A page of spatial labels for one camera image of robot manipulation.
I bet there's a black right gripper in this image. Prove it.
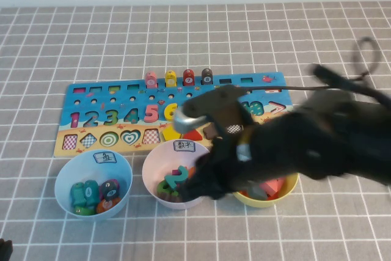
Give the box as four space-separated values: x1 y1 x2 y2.
181 138 263 201

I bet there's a pink plastic bowl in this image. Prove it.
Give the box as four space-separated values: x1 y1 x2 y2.
142 139 214 210

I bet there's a yellow plastic bowl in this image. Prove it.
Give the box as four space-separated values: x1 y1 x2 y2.
232 171 299 208

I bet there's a light blue plastic bowl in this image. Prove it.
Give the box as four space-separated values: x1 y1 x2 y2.
54 150 134 223

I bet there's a blue wooden puzzle board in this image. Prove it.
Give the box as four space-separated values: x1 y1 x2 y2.
53 72 303 158

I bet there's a teal wooden number two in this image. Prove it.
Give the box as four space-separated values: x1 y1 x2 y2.
164 165 189 190

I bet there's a white paper label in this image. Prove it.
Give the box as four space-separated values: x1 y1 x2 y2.
93 150 119 165
172 139 197 153

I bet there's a green wooden number three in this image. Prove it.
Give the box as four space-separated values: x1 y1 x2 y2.
156 181 172 194

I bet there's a red wooden triangle block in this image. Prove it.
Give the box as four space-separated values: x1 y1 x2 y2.
182 130 204 141

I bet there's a brown wooden star block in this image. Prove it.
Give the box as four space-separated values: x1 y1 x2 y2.
203 124 217 140

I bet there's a grey wooden diamond block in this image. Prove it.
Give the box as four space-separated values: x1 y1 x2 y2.
244 181 267 200

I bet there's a yellow wooden pentagon block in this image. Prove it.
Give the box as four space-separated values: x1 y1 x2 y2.
162 125 183 141

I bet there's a pink wooden trapezoid block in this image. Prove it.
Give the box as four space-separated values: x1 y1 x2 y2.
259 179 280 196

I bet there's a yellow wooden number six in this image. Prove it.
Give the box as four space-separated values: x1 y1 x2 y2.
164 103 180 122

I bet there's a pink wooden number five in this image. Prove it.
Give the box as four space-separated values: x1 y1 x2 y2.
144 103 160 123

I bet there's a green wooden fish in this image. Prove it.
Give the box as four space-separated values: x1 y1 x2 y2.
73 205 94 216

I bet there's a teal wooden fish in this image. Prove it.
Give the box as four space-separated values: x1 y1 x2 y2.
70 182 85 208

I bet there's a dark purple wooden fish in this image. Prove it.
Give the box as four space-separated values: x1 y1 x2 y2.
99 178 120 201

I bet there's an orange wooden fish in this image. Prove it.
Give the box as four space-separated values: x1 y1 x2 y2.
96 198 122 215

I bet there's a blue-green wooden fish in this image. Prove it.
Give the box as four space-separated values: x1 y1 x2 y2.
84 179 100 207

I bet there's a brown wooden fish peg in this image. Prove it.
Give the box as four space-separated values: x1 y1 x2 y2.
200 68 214 86

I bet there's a red wooden fish peg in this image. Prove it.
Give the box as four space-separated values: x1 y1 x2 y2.
182 68 197 87

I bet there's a yellow wooden fish peg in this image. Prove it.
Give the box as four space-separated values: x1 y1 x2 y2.
164 70 178 89

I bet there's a pink wooden fish peg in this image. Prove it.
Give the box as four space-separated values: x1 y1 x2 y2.
144 71 158 89

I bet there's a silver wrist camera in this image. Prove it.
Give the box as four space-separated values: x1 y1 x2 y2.
173 85 245 135

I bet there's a thin black cable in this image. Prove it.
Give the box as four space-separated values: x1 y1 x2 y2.
238 37 383 92

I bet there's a thick black sleeved cable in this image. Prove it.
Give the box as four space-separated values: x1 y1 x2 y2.
311 64 391 106

